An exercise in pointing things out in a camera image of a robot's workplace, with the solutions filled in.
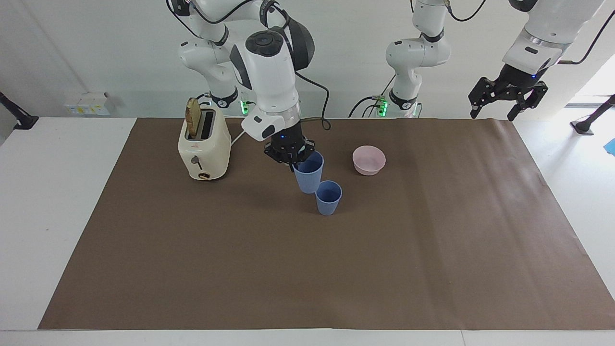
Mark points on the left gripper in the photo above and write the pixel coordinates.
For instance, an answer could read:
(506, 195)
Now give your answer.
(519, 79)

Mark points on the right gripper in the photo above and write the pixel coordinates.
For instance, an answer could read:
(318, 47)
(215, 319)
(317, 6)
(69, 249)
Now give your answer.
(288, 138)

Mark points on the blue plastic cup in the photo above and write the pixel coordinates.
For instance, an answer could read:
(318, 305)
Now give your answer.
(328, 202)
(308, 177)

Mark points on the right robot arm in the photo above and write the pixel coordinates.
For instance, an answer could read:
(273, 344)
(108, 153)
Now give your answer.
(269, 81)

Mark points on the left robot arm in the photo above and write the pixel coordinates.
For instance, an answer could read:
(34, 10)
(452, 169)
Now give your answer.
(408, 57)

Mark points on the pink bowl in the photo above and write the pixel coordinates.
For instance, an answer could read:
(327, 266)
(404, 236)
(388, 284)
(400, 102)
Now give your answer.
(369, 161)

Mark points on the cream toaster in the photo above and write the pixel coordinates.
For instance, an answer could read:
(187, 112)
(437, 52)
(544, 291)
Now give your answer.
(209, 149)

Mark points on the black stand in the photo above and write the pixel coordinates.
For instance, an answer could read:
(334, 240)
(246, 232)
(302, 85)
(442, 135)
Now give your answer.
(593, 117)
(17, 117)

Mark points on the toasted bread slice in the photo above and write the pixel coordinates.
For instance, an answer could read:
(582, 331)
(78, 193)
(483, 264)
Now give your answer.
(193, 117)

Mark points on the blue object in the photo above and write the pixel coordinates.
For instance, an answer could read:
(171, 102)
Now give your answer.
(611, 146)

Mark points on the white wall socket box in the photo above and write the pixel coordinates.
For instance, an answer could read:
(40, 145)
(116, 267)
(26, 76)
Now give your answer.
(89, 105)

